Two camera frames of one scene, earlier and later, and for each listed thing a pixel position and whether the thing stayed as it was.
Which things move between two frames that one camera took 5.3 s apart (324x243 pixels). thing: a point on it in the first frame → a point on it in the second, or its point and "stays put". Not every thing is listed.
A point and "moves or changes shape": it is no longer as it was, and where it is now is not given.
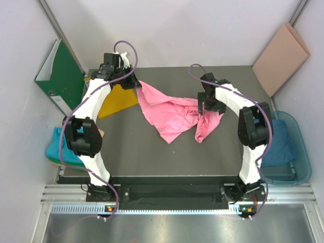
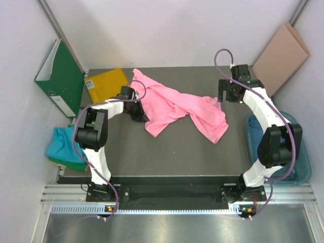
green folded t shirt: [69, 164] stays put
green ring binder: [61, 78] stays put
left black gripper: [132, 83] → [140, 116]
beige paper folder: [281, 61] stays put
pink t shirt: [170, 117] moves or changes shape
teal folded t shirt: [53, 149] stays put
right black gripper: [220, 107] → [224, 85]
